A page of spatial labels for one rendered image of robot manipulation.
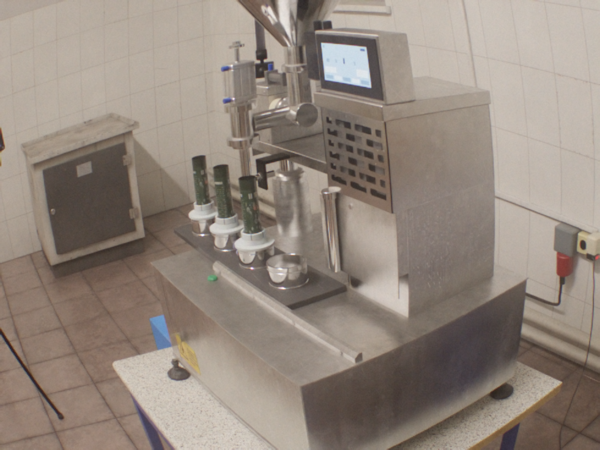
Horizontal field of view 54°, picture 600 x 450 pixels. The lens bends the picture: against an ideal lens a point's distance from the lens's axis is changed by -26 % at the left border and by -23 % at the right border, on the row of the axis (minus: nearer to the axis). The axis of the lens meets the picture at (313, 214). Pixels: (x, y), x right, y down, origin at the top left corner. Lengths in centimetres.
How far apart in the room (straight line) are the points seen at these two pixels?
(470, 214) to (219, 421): 63
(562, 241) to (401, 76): 170
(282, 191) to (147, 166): 357
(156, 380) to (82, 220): 272
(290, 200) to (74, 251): 290
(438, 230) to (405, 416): 32
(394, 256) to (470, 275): 18
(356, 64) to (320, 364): 43
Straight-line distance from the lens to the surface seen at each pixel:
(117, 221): 429
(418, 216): 112
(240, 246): 136
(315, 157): 131
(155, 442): 168
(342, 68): 110
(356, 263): 121
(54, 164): 412
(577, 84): 251
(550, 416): 256
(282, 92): 142
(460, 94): 114
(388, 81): 104
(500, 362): 132
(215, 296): 130
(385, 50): 103
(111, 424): 276
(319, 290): 126
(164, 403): 149
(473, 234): 122
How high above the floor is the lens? 157
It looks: 19 degrees down
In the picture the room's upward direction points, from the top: 5 degrees counter-clockwise
